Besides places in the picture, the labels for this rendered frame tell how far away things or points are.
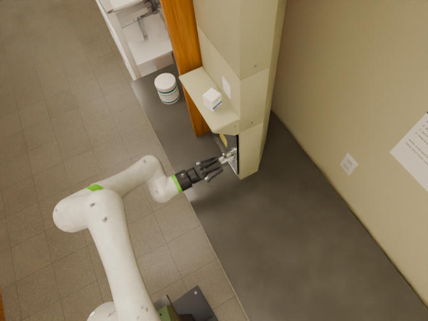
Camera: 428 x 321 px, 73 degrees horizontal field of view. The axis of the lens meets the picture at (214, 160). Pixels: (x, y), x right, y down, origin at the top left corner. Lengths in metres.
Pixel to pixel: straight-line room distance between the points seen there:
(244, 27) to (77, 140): 2.66
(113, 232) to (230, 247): 0.71
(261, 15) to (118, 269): 0.82
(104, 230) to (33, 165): 2.48
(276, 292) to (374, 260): 0.48
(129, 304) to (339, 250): 0.99
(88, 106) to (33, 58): 1.18
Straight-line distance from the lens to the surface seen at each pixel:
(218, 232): 1.51
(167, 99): 1.88
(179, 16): 1.18
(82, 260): 2.75
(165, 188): 1.35
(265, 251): 1.49
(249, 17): 0.81
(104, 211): 0.92
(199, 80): 1.23
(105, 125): 3.24
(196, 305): 2.41
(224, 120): 1.09
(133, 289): 0.99
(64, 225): 1.07
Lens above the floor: 2.40
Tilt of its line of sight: 62 degrees down
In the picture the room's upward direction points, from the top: 10 degrees counter-clockwise
